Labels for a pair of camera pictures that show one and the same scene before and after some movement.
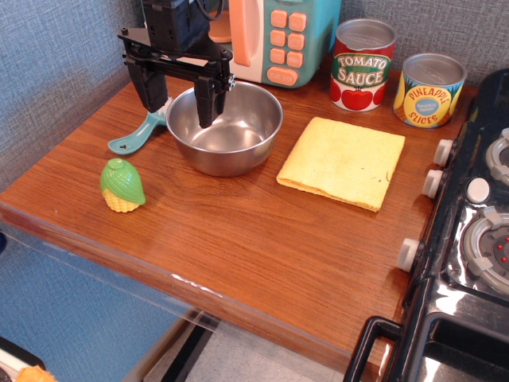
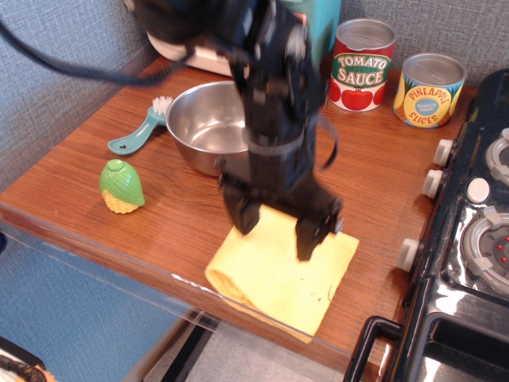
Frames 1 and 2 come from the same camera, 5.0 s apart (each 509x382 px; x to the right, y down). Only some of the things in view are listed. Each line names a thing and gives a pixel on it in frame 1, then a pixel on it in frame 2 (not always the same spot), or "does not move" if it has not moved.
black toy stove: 455,326 does not move
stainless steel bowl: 238,142 does not move
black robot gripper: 178,40 -> 281,173
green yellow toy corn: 122,186 does not move
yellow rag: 348,165 -> 262,270
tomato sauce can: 361,64 does not move
